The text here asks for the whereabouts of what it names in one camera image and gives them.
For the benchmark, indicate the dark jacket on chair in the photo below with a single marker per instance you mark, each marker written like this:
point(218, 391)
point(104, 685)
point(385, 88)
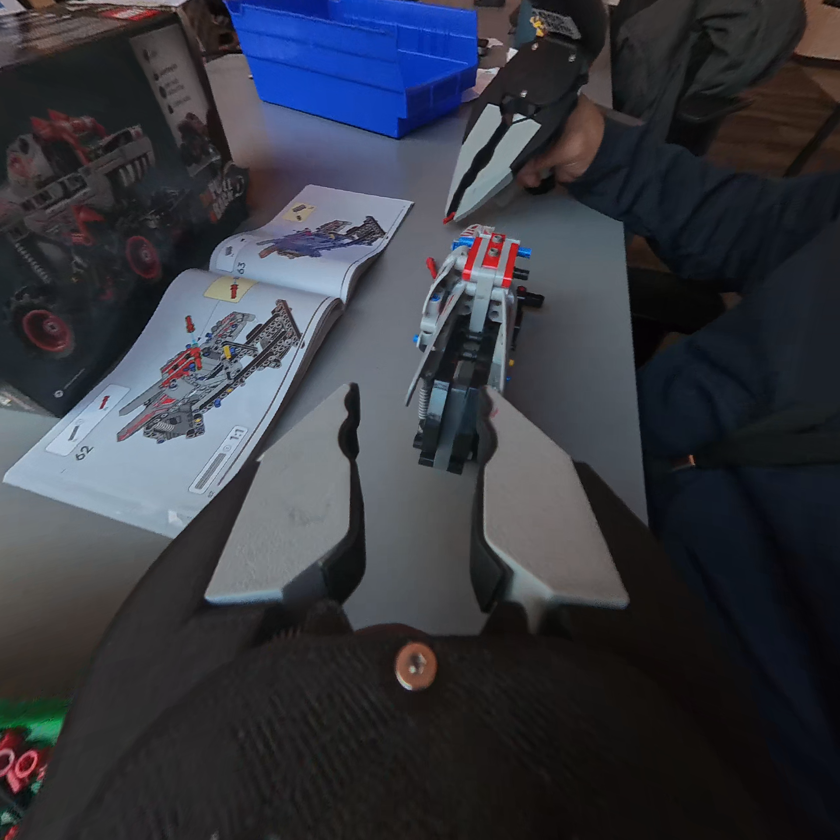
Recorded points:
point(695, 59)

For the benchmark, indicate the person's dark clothed body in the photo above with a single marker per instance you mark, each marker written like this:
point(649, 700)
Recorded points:
point(754, 525)

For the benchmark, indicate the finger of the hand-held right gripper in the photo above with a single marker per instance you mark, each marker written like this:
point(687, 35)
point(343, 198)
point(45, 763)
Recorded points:
point(508, 164)
point(476, 144)

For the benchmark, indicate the grey red lego truck model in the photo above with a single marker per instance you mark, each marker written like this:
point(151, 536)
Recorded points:
point(469, 328)

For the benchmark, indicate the green red printed bag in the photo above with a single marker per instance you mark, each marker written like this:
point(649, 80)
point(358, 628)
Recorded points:
point(26, 754)

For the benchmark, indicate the black lego truck box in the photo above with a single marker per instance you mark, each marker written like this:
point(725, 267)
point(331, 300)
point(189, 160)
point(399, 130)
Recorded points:
point(98, 197)

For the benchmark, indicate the person's right hand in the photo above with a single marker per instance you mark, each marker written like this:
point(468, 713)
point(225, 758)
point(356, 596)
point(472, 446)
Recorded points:
point(577, 144)

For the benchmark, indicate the blue plastic bin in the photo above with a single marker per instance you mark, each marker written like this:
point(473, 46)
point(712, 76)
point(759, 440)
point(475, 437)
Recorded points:
point(354, 59)

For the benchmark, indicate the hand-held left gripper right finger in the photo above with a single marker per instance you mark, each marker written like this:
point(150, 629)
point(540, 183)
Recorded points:
point(544, 525)

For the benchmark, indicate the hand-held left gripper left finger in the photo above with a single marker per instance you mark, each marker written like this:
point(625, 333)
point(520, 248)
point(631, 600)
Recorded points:
point(289, 512)

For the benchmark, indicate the person's right forearm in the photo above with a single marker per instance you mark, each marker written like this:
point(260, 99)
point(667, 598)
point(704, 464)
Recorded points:
point(689, 190)

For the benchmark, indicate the lego instruction booklet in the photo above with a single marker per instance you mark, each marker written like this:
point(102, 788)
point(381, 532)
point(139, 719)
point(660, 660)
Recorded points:
point(216, 367)

